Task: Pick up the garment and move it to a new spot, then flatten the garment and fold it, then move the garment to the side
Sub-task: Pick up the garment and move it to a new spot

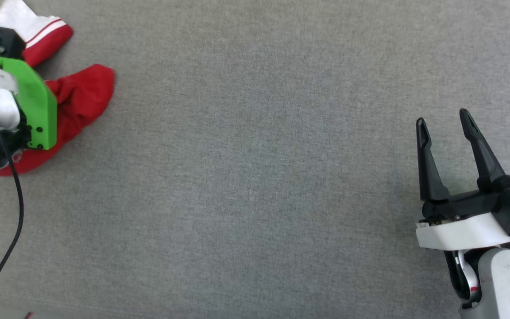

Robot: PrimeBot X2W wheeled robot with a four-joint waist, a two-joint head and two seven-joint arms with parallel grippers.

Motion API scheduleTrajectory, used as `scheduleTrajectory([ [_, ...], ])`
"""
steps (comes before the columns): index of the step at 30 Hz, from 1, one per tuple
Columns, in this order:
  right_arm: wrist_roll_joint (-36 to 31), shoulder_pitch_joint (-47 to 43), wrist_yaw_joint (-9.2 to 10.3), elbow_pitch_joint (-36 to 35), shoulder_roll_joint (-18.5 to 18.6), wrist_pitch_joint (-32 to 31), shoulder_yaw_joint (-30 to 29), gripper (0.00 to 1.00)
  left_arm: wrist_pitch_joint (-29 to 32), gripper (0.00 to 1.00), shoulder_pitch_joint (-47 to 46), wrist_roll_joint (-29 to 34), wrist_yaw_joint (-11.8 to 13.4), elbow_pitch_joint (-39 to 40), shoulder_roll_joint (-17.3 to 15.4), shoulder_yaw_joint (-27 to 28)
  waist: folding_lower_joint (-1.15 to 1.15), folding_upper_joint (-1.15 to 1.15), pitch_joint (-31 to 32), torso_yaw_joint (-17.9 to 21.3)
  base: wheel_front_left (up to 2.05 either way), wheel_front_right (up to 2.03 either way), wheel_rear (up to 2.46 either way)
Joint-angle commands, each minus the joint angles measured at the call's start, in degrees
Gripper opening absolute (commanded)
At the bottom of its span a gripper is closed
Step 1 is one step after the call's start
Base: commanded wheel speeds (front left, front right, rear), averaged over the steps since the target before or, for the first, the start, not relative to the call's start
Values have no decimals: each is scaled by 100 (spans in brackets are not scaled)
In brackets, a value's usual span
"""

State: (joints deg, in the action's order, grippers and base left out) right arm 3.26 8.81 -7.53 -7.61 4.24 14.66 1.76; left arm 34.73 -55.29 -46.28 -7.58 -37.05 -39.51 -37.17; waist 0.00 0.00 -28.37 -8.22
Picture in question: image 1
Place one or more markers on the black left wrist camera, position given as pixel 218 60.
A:
pixel 10 40

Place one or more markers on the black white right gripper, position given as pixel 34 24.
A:
pixel 463 230

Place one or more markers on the red and white basketball jersey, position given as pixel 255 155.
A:
pixel 84 95

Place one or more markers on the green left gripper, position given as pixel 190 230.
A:
pixel 38 106

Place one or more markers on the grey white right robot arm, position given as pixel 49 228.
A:
pixel 507 283

